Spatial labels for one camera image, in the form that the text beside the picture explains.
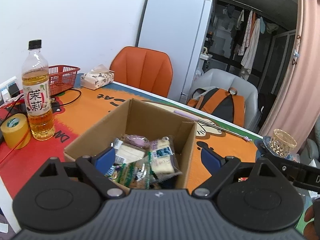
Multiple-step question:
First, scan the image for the purple bun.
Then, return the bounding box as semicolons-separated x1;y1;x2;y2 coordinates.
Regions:
121;134;150;149

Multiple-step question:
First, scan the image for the pink curtain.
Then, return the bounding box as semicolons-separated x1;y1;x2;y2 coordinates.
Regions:
259;0;319;152

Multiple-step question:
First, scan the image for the woven bamboo basket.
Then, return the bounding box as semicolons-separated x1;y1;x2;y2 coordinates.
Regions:
269;129;297;158

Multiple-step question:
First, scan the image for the brown cardboard box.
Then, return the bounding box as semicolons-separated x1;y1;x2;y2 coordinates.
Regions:
63;99;197;189

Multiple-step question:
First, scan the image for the floral tissue pack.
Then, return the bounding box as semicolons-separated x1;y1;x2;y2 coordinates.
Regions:
80;64;114;90

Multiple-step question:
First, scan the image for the jasmine tea plastic bottle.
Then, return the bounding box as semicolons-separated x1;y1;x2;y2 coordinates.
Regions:
22;40;55;141

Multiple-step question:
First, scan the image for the colourful cat table mat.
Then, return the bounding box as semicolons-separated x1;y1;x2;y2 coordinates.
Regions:
0;73;320;230

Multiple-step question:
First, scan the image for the white blueberry bread pack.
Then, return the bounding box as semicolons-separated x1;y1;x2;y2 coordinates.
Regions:
149;136;182;183

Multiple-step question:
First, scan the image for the clear sandwich cake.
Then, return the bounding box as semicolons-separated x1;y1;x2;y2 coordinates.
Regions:
112;138;146;165

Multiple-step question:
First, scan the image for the orange chair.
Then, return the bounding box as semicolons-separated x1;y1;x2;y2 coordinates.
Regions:
110;46;173;97

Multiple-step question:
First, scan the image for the green striped biscuit pack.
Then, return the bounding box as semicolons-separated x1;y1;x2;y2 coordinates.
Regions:
105;153;151;190

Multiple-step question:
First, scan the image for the hanging white garment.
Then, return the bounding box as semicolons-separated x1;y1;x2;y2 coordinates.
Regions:
238;11;261;80

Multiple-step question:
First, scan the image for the white refrigerator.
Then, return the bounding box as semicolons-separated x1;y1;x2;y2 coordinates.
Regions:
138;0;213;103

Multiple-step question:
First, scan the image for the person's right hand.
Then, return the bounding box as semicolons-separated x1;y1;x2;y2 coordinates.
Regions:
303;206;319;240

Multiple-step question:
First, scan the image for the black cable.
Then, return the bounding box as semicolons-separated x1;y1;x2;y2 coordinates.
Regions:
0;87;83;120

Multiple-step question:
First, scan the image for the red cable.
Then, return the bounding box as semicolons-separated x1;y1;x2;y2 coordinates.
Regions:
0;97;32;165

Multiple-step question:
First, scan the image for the grey chair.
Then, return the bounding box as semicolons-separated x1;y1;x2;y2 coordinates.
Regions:
187;68;258;131

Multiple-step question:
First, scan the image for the red plastic basket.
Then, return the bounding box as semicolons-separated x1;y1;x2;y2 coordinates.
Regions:
48;65;80;96

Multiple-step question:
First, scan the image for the blue ceramic plate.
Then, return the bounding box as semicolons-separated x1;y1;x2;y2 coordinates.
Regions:
263;136;294;161

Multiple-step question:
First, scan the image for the orange black backpack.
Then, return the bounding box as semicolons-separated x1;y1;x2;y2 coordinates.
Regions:
187;87;246;127

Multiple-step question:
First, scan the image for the yellow tape roll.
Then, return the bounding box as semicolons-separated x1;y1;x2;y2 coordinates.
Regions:
1;113;31;149

